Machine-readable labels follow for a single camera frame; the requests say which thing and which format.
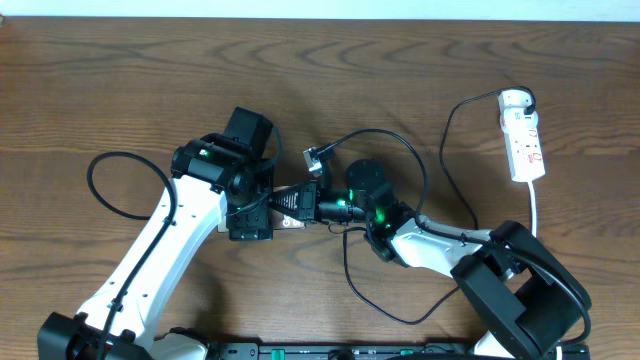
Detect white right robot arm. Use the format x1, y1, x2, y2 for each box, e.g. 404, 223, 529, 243
270, 160, 592, 359

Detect white power strip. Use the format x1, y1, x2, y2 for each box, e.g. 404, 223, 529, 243
498, 89, 545, 183

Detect black charger cable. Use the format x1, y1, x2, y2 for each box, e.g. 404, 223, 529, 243
327, 85, 538, 326

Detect silver smartphone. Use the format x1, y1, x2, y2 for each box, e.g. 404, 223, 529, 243
216, 186, 306, 233

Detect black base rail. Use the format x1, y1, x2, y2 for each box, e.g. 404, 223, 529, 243
207, 342, 494, 360

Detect white power strip cord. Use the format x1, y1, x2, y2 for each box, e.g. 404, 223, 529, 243
526, 180, 539, 237

